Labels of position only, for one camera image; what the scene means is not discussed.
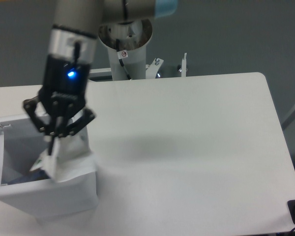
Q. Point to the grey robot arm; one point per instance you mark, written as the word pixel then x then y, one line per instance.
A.
pixel 75 30

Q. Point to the white plastic bag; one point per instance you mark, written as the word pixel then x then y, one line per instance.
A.
pixel 71 158

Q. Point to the white trash can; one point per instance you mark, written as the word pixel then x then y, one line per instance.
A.
pixel 45 185

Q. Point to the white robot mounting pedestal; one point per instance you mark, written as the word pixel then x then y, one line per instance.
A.
pixel 127 46

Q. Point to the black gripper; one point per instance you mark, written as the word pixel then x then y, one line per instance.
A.
pixel 62 94

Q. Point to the blue trash in bin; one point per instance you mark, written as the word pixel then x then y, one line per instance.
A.
pixel 32 176

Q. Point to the white metal support frame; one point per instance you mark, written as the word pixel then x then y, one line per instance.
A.
pixel 154 70

